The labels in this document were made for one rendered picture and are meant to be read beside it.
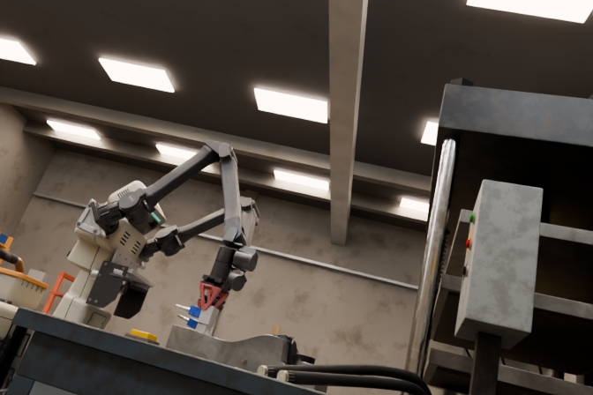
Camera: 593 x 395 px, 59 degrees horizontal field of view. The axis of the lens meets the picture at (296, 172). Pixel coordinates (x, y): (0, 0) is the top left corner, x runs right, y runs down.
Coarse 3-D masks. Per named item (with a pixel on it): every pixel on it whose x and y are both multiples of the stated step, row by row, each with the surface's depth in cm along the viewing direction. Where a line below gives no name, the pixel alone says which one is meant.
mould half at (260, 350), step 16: (176, 336) 168; (192, 336) 167; (208, 336) 166; (256, 336) 163; (272, 336) 162; (192, 352) 164; (208, 352) 164; (224, 352) 163; (240, 352) 162; (256, 352) 161; (272, 352) 160; (240, 368) 160; (256, 368) 159
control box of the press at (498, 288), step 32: (480, 192) 148; (512, 192) 144; (480, 224) 142; (512, 224) 140; (480, 256) 138; (512, 256) 137; (480, 288) 135; (512, 288) 133; (480, 320) 131; (512, 320) 130; (480, 352) 139; (480, 384) 135
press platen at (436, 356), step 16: (432, 352) 168; (448, 352) 167; (432, 368) 175; (448, 368) 165; (464, 368) 164; (512, 368) 162; (512, 384) 161; (528, 384) 159; (544, 384) 158; (560, 384) 157; (576, 384) 157
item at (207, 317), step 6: (180, 306) 161; (192, 306) 158; (210, 306) 157; (192, 312) 157; (198, 312) 157; (204, 312) 156; (210, 312) 156; (216, 312) 159; (204, 318) 156; (210, 318) 156; (210, 324) 156
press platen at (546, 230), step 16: (464, 224) 186; (544, 224) 179; (464, 240) 201; (544, 240) 180; (560, 240) 177; (576, 240) 175; (592, 240) 174; (464, 256) 217; (544, 256) 194; (560, 256) 190; (576, 256) 186; (592, 256) 182; (448, 272) 244; (544, 272) 210; (560, 272) 205; (576, 272) 200; (592, 272) 196; (544, 288) 228; (560, 288) 222; (576, 288) 217; (592, 288) 212
